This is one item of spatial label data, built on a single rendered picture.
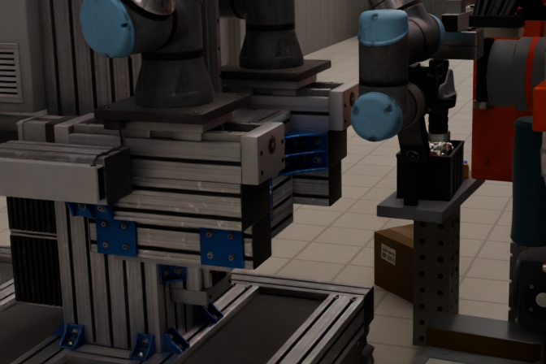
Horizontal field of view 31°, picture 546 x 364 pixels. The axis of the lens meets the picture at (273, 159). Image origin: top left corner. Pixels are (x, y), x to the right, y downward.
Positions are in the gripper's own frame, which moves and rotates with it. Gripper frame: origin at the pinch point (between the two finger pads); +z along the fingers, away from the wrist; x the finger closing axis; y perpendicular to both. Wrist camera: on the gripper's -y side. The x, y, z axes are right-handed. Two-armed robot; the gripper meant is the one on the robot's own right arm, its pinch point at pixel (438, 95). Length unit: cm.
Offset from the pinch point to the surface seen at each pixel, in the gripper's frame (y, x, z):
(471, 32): 11.6, -6.4, -2.3
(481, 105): -7.4, 0.1, 32.0
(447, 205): -38, 15, 59
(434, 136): -7.1, 0.1, -2.0
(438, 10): -59, 244, 830
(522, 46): 7.5, -12.0, 13.1
